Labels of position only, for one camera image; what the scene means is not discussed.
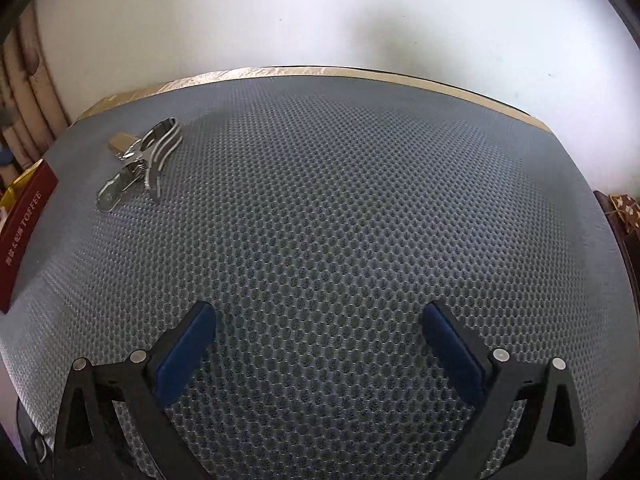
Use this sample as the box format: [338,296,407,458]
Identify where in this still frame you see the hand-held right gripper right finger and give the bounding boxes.
[422,301,588,480]

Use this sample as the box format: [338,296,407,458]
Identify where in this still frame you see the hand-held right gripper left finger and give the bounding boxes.
[52,301,217,480]

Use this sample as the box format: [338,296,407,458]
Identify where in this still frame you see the gold tin tray red outside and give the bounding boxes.
[0,159,61,315]

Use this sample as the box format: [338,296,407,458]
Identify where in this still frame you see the steel spring clip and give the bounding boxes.
[117,116,182,162]
[96,157,168,212]

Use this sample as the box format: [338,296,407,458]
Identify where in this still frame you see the grey mesh mat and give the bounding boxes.
[0,72,626,480]

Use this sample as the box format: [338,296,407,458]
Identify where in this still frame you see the small beige wooden piece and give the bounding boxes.
[107,132,137,154]

